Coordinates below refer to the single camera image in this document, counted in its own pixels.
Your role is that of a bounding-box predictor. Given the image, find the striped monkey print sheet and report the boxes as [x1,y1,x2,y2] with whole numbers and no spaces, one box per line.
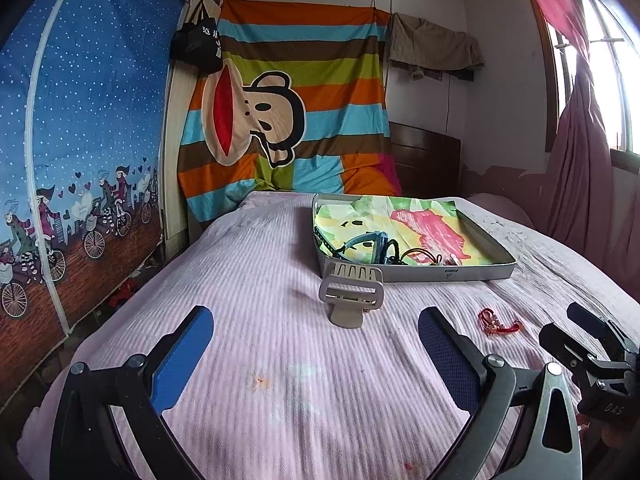
[177,0,404,229]

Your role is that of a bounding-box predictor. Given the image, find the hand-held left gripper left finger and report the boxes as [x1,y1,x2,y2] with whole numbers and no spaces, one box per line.
[50,305,215,480]

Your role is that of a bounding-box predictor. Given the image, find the pink pillow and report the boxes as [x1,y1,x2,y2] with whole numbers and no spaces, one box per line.
[469,192,537,227]

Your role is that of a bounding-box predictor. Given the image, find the black hair tie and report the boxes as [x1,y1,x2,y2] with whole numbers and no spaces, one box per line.
[400,246,437,264]

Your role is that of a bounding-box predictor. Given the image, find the beige hair claw clip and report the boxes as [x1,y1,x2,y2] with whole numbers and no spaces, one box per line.
[318,261,385,330]

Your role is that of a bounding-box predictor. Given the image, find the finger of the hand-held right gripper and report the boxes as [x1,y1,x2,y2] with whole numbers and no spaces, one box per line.
[538,322,603,387]
[566,302,640,362]

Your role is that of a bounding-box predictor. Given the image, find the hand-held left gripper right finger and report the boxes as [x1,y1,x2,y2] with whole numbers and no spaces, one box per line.
[417,306,583,480]

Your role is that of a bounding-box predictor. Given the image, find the dark wooden headboard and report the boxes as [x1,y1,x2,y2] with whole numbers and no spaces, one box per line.
[388,121,462,199]

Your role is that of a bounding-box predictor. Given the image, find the olive hanging garment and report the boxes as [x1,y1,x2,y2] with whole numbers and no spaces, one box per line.
[388,11,485,81]

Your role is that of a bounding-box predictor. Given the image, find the blue printed fabric wardrobe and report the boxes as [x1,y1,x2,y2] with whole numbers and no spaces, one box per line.
[0,0,187,411]

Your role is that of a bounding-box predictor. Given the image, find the colourful printed cloth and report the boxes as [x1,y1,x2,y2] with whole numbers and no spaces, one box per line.
[313,196,502,266]

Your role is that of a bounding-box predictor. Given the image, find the dark chain bracelet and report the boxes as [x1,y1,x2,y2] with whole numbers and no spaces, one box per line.
[314,226,352,257]

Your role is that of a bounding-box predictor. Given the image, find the pink striped bedspread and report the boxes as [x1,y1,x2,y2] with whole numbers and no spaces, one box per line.
[17,190,640,480]

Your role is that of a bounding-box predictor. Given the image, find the person's right hand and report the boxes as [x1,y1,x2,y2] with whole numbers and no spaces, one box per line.
[574,409,640,453]

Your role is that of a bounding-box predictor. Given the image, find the pink curtain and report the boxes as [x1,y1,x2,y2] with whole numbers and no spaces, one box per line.
[515,0,640,282]

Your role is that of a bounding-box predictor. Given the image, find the black hanging bag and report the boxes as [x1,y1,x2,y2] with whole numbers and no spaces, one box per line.
[170,2,224,75]

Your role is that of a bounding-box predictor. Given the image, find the blue wrist watch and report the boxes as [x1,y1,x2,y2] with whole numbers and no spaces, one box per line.
[344,231,402,265]

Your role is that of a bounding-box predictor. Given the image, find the grey metal tray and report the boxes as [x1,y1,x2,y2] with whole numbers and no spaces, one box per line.
[311,192,518,284]

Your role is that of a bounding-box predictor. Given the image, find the window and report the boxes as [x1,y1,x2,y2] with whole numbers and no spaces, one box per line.
[545,0,640,162]

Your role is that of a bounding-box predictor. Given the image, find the red string bracelet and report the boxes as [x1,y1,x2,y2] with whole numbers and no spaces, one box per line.
[477,308,525,335]

